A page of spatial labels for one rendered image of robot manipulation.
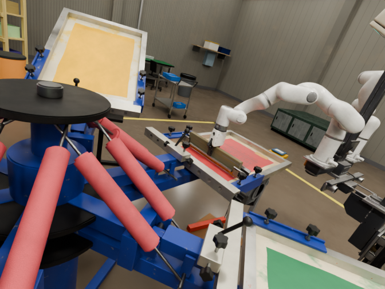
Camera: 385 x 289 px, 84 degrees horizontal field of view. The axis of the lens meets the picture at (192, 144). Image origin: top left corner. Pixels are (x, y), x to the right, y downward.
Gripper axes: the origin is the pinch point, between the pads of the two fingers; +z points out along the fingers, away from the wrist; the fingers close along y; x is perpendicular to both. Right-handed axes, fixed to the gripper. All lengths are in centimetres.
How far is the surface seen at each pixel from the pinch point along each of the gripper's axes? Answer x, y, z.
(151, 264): -36, -67, 9
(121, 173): -2, -61, 0
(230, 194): -32.9, -26.5, -1.1
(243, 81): 466, 769, 11
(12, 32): 587, -10, 20
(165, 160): -2.3, -38.6, -2.6
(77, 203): -12, -80, 0
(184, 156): -6.4, -31.2, -5.8
